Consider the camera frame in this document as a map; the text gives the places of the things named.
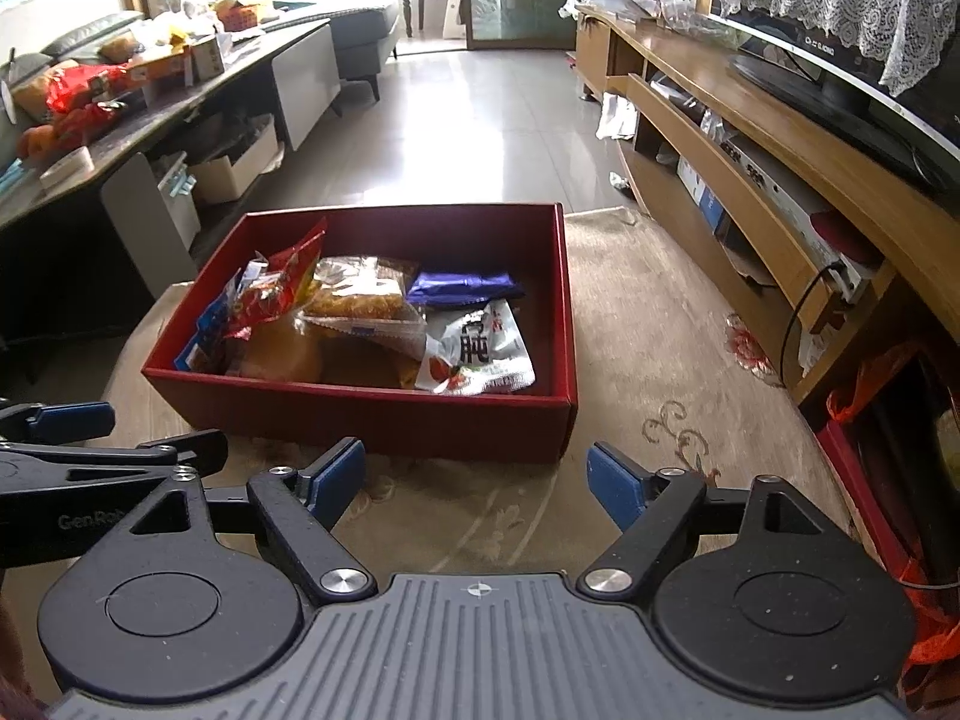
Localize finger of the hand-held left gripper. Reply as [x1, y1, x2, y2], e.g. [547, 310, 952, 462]
[0, 401, 116, 445]
[0, 430, 228, 485]

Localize clear packet of fried twists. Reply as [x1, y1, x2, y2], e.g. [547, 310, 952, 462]
[296, 255, 428, 338]

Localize dark coffee table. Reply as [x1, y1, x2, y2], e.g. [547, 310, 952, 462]
[0, 19, 342, 365]

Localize red plastic bags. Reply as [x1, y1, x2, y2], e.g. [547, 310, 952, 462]
[45, 64, 151, 115]

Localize small cardboard box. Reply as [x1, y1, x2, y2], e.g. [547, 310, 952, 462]
[187, 34, 227, 83]

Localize white and red snack packet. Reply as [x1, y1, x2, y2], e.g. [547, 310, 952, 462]
[415, 298, 537, 395]

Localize white plastic bag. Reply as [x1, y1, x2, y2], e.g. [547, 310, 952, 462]
[596, 94, 640, 141]

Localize red cardboard box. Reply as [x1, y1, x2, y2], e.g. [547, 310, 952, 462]
[141, 202, 580, 464]

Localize white set-top device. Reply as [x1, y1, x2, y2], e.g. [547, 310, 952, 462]
[720, 131, 882, 301]

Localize orange plastic bag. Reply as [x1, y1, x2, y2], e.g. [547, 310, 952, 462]
[817, 345, 960, 691]

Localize curved television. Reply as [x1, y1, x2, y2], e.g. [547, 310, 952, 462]
[709, 0, 960, 194]

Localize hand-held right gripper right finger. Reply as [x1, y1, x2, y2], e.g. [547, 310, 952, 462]
[577, 441, 833, 606]

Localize blue and white box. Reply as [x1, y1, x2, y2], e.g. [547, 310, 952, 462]
[675, 157, 728, 235]

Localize purple snack packet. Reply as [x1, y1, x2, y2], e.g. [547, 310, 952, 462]
[405, 270, 526, 306]

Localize long red snack packet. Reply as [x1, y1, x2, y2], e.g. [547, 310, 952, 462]
[223, 219, 329, 342]

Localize wooden television cabinet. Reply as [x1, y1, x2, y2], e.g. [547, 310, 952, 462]
[574, 4, 960, 406]

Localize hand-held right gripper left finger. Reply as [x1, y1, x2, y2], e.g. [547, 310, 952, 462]
[127, 436, 376, 606]

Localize open cardboard box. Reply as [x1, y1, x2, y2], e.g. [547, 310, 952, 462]
[187, 116, 286, 203]

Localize grey sofa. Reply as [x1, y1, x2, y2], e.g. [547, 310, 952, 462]
[262, 0, 402, 102]

